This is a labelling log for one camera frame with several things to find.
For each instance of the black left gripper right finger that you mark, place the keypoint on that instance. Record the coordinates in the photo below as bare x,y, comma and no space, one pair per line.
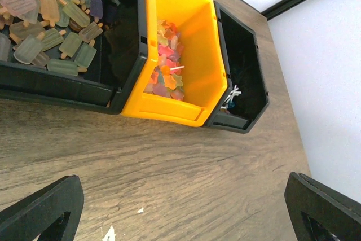
318,212

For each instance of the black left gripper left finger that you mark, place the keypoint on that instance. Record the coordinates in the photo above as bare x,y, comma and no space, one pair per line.
51,213

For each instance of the black bin with lollipops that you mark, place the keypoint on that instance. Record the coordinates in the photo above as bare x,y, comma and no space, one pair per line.
246,97

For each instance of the black bin with popsicle candies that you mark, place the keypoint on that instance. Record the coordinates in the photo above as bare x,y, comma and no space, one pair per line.
85,54

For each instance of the yellow bin with star candies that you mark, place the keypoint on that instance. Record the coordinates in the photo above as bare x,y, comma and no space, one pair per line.
204,75

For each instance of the orange lollipop in yellow bin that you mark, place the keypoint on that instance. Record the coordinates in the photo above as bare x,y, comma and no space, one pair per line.
166,70

